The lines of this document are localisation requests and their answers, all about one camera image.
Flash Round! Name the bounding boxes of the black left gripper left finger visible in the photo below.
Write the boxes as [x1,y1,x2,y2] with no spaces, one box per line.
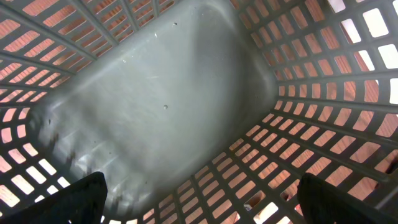
[1,172,108,224]

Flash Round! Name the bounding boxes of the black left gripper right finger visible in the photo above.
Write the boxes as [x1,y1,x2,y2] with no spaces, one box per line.
[297,173,397,224]

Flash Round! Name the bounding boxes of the grey plastic mesh basket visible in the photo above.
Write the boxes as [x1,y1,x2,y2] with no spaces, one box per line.
[1,0,397,223]

